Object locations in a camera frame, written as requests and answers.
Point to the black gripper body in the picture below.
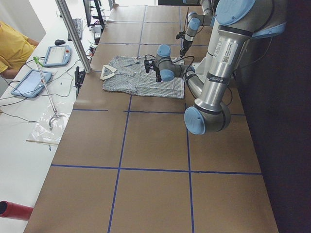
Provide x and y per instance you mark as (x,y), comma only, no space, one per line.
(183,45)
(157,73)

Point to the navy white striped polo shirt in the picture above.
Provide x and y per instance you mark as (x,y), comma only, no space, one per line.
(128,75)

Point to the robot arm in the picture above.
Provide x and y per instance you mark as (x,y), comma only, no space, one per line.
(234,23)
(194,21)

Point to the black tool on table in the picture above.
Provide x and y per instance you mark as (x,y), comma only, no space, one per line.
(79,79)

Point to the blue teach pendant far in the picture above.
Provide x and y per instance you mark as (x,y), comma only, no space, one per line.
(57,56)

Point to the blue teach pendant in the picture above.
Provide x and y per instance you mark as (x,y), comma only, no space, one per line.
(57,56)
(30,86)

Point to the black computer mouse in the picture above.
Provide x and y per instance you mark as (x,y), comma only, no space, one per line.
(59,42)

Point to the clear plastic bag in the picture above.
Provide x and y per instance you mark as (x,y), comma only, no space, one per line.
(43,133)

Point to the blue teach pendant near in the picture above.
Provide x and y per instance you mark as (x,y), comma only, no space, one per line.
(30,86)

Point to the person in yellow shirt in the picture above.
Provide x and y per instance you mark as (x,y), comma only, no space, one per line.
(15,49)

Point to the red cylinder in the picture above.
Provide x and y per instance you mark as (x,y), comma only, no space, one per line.
(15,211)

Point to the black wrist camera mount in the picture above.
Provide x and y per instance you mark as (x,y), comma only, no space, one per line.
(149,65)
(181,35)

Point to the aluminium frame post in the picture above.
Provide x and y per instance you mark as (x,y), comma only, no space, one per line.
(63,8)

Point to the green handled reacher grabber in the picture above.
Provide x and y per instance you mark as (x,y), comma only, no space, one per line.
(56,115)

